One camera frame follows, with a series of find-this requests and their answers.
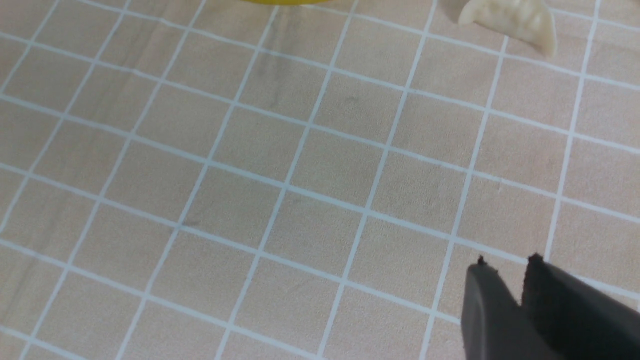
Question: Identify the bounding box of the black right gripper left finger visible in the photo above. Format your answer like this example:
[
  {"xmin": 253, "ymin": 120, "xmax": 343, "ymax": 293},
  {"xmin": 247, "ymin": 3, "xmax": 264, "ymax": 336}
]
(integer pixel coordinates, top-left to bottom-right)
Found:
[{"xmin": 461, "ymin": 256, "xmax": 562, "ymax": 360}]

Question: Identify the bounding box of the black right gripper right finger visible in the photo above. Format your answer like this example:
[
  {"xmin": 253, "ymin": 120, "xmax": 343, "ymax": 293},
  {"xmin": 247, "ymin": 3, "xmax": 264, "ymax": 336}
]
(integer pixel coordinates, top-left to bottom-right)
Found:
[{"xmin": 521, "ymin": 253, "xmax": 640, "ymax": 360}]

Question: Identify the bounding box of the white dumpling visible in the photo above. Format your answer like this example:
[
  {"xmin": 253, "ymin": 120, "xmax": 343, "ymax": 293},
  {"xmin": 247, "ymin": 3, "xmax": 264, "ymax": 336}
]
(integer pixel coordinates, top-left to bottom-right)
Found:
[{"xmin": 457, "ymin": 0, "xmax": 558, "ymax": 59}]

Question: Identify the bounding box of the bamboo steamer tray yellow rim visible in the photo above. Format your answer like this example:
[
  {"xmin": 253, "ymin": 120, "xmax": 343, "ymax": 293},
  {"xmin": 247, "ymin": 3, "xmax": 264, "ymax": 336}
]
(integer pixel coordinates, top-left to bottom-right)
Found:
[{"xmin": 246, "ymin": 0, "xmax": 328, "ymax": 6}]

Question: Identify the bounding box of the checkered beige tablecloth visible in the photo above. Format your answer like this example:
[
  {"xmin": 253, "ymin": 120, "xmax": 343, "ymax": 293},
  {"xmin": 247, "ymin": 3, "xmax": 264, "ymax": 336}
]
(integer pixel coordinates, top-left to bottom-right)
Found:
[{"xmin": 1, "ymin": 0, "xmax": 639, "ymax": 360}]

